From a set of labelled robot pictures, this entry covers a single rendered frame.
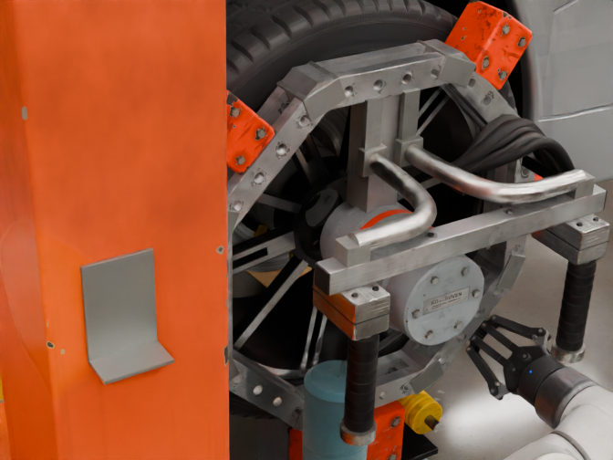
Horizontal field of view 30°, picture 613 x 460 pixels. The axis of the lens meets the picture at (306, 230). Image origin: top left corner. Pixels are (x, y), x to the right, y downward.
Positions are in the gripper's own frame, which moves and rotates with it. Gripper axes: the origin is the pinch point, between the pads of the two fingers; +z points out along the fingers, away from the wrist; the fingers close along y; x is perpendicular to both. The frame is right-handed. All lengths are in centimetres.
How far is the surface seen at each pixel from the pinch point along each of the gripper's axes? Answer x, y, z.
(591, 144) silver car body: -9.7, 36.9, 10.4
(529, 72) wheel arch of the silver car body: 12.7, 36.8, 10.9
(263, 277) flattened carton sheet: -64, -23, 114
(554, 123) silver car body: 1.2, 34.3, 10.4
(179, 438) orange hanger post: 74, -24, -42
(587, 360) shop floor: -103, 12, 45
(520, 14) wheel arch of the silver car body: 22.4, 41.3, 10.6
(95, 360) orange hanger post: 87, -22, -42
